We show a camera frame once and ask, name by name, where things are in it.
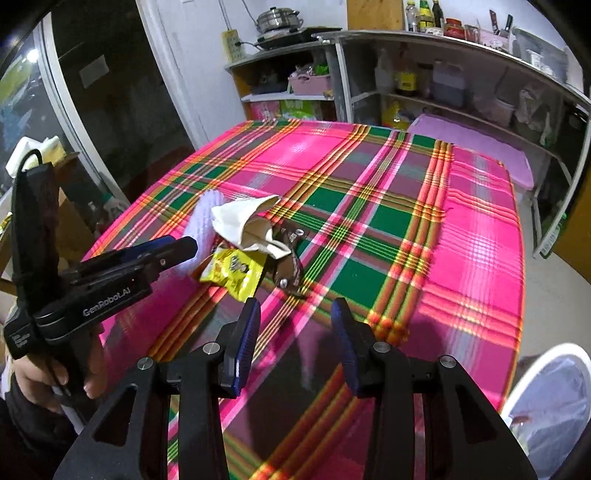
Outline yellowish power strip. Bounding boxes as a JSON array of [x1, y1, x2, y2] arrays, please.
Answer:
[[223, 28, 246, 62]]

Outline white crumpled tissue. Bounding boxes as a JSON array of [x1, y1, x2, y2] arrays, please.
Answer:
[[211, 195, 293, 259]]

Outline person's left hand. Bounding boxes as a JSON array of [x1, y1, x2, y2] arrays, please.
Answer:
[[8, 331, 107, 403]]

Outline clear plastic container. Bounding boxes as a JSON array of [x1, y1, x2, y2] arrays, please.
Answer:
[[512, 28, 569, 77]]

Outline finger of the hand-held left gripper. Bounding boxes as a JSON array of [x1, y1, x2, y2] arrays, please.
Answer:
[[78, 235, 179, 274], [68, 236, 199, 286]]

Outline brown shiny wrapper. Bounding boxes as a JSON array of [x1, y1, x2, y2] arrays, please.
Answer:
[[249, 219, 308, 296]]

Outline yellow snack packet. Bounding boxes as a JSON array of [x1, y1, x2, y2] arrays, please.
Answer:
[[198, 244, 267, 304]]

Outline green and white carton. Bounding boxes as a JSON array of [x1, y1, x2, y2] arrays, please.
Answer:
[[279, 99, 324, 122]]

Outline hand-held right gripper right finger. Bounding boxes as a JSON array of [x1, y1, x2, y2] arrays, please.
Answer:
[[330, 298, 539, 480]]

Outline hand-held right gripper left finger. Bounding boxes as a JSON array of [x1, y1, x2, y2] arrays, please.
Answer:
[[53, 298, 262, 480]]

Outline pink carton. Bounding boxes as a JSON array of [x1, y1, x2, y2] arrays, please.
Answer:
[[249, 100, 282, 122]]

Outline purple plastic jug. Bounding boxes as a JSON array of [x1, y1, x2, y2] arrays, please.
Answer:
[[431, 60, 467, 107]]

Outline yellow label oil bottle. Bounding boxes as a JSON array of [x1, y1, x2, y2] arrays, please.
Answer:
[[394, 44, 419, 98]]

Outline dark glass sliding door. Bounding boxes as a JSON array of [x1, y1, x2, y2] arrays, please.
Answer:
[[0, 0, 195, 214]]

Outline long metal storage shelf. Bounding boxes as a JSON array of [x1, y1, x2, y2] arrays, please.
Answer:
[[318, 30, 591, 259]]

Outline pink knife holder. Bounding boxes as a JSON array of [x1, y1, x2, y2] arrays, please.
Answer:
[[478, 28, 509, 49]]

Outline wooden cutting board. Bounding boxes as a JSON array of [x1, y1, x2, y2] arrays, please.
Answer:
[[346, 0, 405, 31]]

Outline yellow wooden door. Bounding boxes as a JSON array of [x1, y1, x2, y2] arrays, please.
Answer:
[[551, 208, 591, 283]]

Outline translucent bin liner bag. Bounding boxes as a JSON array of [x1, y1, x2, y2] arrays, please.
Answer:
[[508, 357, 591, 480]]

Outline pink plaid tablecloth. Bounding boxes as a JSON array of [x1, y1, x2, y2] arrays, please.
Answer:
[[81, 119, 527, 480]]

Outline small grey shelf unit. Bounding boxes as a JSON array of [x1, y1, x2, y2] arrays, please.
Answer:
[[225, 39, 343, 123]]

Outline black induction cooker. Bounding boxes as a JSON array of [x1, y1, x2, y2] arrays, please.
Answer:
[[254, 27, 343, 49]]

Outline steel cooking pot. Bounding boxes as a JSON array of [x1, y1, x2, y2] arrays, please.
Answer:
[[255, 6, 305, 33]]

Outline pink plastic basket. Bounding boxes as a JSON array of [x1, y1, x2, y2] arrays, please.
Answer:
[[287, 69, 334, 97]]

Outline white round trash bin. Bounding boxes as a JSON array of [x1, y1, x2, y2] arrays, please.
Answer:
[[501, 342, 591, 480]]

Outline pink lidded storage box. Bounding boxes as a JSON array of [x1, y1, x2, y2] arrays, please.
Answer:
[[409, 113, 536, 190]]

